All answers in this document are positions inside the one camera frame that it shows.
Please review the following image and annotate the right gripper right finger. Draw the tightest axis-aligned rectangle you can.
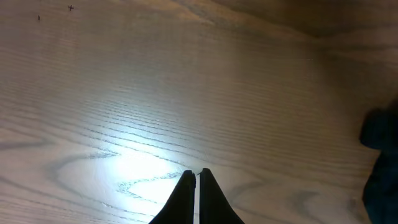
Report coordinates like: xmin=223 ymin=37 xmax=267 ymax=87
xmin=199 ymin=168 xmax=244 ymax=224

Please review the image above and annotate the black clothes pile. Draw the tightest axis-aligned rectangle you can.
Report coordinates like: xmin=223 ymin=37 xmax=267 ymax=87
xmin=359 ymin=100 xmax=397 ymax=224

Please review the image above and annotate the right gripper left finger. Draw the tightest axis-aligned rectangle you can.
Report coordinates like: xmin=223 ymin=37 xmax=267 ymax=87
xmin=149 ymin=170 xmax=196 ymax=224

